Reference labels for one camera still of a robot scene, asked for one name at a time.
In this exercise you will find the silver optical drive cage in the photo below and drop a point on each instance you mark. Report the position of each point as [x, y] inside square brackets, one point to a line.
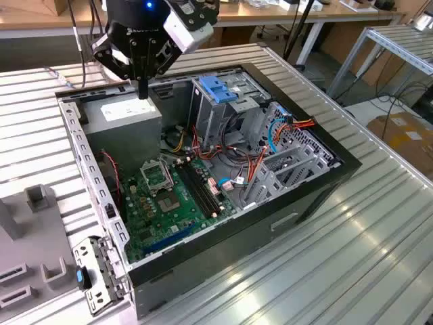
[206, 115]

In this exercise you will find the black tripod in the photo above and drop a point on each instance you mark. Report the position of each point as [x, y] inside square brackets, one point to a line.
[297, 23]

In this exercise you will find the small cardboard box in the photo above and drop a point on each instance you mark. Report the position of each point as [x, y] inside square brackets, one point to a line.
[61, 6]

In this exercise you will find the black PC case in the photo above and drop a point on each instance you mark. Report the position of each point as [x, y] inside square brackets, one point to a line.
[220, 257]

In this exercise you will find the black case fan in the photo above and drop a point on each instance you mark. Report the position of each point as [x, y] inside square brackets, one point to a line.
[108, 176]

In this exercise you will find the large cardboard box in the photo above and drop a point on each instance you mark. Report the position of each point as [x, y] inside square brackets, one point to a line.
[406, 142]

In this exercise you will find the black blue latch tab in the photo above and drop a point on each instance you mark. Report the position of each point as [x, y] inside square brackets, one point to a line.
[83, 277]

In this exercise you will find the silver slot cover bracket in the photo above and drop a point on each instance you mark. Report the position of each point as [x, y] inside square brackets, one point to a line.
[98, 298]

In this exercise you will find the silver disk bay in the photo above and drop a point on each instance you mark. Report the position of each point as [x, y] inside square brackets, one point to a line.
[287, 176]

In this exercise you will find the CPU socket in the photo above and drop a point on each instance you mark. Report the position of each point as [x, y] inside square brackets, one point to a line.
[168, 202]

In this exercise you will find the grey power supply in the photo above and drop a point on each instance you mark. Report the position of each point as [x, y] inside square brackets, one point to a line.
[125, 142]

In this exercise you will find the wooden desk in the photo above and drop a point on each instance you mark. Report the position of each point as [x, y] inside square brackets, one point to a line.
[20, 18]

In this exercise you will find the black RAM slot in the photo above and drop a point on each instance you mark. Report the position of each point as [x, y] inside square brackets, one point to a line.
[193, 190]
[198, 188]
[202, 187]
[206, 185]

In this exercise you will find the RAM stick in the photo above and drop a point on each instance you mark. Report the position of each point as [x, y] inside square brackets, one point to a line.
[11, 272]

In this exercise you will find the blue expansion slot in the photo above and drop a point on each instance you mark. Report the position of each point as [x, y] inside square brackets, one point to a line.
[169, 240]

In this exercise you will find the grey parts rack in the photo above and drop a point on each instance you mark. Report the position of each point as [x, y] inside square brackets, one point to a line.
[37, 237]

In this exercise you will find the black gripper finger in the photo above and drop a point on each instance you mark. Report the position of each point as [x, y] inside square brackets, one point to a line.
[147, 57]
[135, 57]

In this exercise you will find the green motherboard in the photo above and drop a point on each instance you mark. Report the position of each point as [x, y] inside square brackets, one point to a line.
[159, 230]

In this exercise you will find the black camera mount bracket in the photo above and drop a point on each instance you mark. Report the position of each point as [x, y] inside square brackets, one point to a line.
[199, 11]

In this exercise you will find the blue drive cage latch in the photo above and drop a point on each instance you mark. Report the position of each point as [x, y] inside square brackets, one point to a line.
[213, 88]

